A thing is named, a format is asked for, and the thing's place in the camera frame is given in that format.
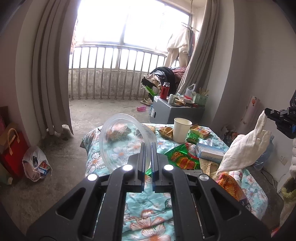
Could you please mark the grey cabinet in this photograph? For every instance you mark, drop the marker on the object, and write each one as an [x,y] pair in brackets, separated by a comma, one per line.
[164,113]

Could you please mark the white plastic bag on floor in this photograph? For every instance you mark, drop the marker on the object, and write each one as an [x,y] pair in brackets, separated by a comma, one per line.
[35,164]

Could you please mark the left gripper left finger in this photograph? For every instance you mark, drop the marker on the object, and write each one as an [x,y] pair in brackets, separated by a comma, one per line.
[109,196]

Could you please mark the red green snack bag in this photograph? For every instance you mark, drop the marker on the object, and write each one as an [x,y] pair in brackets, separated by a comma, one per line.
[181,157]

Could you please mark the metal balcony railing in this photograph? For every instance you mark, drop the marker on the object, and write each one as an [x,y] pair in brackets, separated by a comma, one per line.
[110,71]

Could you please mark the orange red snack bag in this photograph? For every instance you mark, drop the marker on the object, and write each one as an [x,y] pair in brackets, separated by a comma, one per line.
[200,131]

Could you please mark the floral quilt covered table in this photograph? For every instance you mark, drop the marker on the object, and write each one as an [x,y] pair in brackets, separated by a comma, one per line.
[148,215]

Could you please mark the orange chips bag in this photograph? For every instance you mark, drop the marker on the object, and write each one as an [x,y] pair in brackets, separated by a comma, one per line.
[229,184]

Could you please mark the red gift bag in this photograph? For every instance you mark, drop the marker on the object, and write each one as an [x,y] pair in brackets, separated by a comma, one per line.
[12,156]

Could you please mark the white paper cup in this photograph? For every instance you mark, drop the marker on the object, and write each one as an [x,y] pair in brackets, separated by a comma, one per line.
[181,129]

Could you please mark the crumpled beige tissue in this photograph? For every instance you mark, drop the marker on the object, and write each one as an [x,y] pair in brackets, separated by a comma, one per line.
[208,167]

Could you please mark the red thermos bottle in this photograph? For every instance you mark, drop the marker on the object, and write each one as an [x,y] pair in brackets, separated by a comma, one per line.
[164,90]

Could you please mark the large clear water jug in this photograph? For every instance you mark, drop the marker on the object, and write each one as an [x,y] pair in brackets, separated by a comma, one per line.
[259,163]

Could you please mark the grey curtain left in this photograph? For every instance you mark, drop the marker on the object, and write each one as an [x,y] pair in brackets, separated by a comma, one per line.
[50,66]

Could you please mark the clear plastic bowl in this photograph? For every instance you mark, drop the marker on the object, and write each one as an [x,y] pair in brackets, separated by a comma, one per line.
[116,154]

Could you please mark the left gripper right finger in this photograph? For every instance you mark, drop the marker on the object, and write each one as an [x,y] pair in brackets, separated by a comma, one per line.
[187,200]

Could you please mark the green snack wrapper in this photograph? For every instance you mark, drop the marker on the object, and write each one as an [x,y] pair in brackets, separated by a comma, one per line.
[192,137]

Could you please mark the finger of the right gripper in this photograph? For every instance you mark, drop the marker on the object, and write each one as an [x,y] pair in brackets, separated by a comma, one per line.
[276,115]

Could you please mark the grey curtain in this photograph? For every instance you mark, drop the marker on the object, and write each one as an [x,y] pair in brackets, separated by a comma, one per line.
[200,65]
[50,66]

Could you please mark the grey curtain right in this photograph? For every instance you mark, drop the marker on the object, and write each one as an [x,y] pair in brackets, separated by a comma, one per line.
[200,65]

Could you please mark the gold snack wrapper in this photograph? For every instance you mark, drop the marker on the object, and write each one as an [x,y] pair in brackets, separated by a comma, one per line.
[118,132]

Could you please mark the green plastic basket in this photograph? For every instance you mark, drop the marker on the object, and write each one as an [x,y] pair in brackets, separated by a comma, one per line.
[200,99]

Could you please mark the white blue carton box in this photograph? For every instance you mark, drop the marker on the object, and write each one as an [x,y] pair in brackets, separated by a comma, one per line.
[209,153]

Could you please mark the white cloth glove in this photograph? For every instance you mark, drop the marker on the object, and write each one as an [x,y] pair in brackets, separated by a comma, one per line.
[246,149]

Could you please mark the floral rolled mat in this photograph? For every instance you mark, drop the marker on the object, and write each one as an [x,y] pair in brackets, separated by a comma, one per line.
[249,115]

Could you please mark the small yellow snack packet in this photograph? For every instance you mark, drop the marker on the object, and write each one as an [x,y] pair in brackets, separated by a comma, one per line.
[166,132]

